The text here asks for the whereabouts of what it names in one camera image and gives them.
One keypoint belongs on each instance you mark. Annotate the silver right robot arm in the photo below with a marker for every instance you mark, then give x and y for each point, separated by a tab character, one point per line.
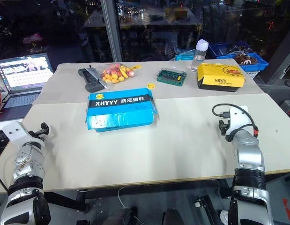
249	164

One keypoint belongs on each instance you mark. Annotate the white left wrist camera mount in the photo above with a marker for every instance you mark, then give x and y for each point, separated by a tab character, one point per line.
14	131

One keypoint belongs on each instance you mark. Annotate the open laptop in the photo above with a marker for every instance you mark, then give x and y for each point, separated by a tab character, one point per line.
23	79

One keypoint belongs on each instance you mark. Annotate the blue cardboard shoe box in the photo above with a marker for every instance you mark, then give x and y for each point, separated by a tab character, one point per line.
120	107

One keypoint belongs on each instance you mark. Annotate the dark rounded shape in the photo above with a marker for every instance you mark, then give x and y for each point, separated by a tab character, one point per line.
175	218

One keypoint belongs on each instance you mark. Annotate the round yellow sticker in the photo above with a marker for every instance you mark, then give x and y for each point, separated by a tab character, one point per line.
150	86

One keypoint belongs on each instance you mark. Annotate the blue plastic crate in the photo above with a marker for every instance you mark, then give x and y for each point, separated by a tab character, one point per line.
238	57

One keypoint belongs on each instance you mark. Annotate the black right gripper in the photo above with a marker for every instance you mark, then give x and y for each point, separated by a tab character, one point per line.
226	127

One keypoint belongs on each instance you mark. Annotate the pink object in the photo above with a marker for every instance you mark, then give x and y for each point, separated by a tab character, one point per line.
32	38

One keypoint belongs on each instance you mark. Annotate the white plastic basket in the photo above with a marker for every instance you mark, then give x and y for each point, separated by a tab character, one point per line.
252	74

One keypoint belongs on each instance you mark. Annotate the brown plush toy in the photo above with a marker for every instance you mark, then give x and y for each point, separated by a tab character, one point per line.
246	58

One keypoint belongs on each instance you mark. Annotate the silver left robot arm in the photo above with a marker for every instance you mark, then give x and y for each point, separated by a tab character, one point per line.
25	164

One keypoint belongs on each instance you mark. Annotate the clear bag of toy fruit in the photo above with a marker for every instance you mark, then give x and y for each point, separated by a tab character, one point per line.
116	73

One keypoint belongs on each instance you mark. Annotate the clear bottle with white cap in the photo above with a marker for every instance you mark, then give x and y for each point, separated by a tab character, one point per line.
200	56

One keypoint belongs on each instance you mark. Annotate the grey metal window post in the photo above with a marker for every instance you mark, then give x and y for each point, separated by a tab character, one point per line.
113	30

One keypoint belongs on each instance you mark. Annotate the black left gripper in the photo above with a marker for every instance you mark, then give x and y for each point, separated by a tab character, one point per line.
32	135

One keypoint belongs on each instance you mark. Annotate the grey background table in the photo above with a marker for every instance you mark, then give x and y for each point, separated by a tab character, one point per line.
144	17

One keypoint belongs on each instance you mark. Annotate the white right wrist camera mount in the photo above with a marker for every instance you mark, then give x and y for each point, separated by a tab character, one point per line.
238	119

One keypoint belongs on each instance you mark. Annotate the black table leg frame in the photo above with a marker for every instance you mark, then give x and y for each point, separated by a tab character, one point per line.
81	199

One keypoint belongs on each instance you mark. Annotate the black handheld controller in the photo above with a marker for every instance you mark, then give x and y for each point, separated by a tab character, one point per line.
89	79

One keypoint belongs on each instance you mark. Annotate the teal flat box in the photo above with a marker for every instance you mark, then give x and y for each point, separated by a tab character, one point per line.
185	57

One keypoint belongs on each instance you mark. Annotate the yellow paper tag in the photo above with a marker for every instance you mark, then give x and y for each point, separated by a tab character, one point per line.
136	67

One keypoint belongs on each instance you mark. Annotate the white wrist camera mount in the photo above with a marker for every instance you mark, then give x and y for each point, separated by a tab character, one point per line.
14	131
238	119

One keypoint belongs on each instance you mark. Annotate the yellow and black box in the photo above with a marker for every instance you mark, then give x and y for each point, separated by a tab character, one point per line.
220	77

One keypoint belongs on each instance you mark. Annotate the yellow box on background table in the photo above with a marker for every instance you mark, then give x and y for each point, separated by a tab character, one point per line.
176	12

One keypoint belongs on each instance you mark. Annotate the green screwdriver bit case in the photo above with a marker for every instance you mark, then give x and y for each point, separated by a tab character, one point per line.
171	77

